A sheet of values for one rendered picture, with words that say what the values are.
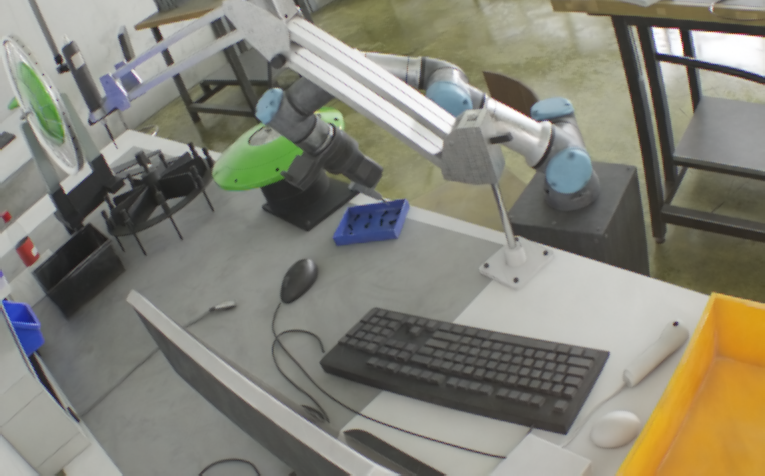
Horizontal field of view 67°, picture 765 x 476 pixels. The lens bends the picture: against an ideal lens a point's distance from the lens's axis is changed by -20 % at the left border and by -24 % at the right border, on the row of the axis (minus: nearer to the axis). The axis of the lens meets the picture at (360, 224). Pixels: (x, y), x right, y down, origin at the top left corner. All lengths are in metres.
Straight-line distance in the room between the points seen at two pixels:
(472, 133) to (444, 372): 0.34
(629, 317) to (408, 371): 0.35
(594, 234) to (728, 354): 0.49
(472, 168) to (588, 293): 0.27
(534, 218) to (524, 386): 0.52
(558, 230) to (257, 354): 0.60
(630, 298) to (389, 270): 0.48
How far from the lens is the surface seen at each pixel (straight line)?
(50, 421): 1.29
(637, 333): 1.03
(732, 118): 2.81
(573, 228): 1.36
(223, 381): 0.70
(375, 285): 1.28
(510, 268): 1.19
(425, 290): 1.22
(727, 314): 0.92
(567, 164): 1.21
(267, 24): 1.08
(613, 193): 1.43
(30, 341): 1.66
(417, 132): 1.10
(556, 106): 1.34
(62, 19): 6.11
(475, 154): 1.06
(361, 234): 1.39
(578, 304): 1.10
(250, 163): 1.50
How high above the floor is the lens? 1.66
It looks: 31 degrees down
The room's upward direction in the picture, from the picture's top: 24 degrees counter-clockwise
